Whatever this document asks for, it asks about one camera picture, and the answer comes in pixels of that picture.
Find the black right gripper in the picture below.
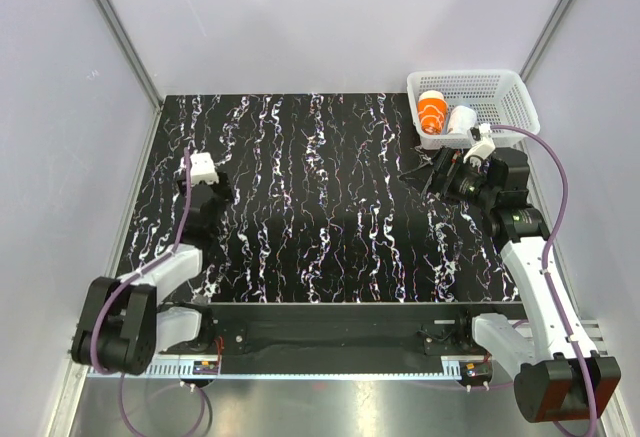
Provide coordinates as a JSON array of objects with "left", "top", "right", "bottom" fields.
[{"left": 398, "top": 146, "right": 497, "bottom": 211}]

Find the light blue towel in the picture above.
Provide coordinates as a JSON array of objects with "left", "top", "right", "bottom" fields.
[{"left": 447, "top": 105, "right": 477, "bottom": 135}]

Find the orange and white towel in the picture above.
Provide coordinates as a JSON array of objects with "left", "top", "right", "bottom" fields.
[{"left": 417, "top": 90, "right": 448, "bottom": 135}]

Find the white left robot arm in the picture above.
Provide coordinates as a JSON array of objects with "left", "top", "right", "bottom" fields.
[{"left": 70, "top": 173, "right": 233, "bottom": 375}]

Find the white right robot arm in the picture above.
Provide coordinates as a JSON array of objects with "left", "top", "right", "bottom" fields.
[{"left": 401, "top": 148, "right": 621, "bottom": 423}]

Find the white plastic basket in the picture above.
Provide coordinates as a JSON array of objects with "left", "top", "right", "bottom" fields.
[{"left": 406, "top": 69, "right": 540, "bottom": 150}]

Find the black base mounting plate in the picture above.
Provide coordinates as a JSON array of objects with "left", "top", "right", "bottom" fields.
[{"left": 169, "top": 302, "right": 525, "bottom": 356}]

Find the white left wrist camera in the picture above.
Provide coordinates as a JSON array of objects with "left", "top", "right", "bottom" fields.
[{"left": 189, "top": 152, "right": 220, "bottom": 186}]

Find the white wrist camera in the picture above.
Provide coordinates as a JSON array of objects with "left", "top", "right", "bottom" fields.
[
  {"left": 189, "top": 152, "right": 220, "bottom": 186},
  {"left": 463, "top": 123, "right": 496, "bottom": 168}
]

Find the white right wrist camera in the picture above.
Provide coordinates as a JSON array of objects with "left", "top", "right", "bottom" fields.
[{"left": 463, "top": 123, "right": 496, "bottom": 168}]

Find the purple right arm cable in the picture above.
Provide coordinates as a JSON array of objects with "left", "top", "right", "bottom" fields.
[{"left": 487, "top": 124, "right": 599, "bottom": 437}]

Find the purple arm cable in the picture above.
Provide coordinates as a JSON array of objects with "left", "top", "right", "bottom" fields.
[
  {"left": 89, "top": 146, "right": 215, "bottom": 436},
  {"left": 487, "top": 124, "right": 599, "bottom": 437}
]

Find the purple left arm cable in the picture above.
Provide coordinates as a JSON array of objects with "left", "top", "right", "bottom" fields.
[{"left": 89, "top": 146, "right": 215, "bottom": 436}]

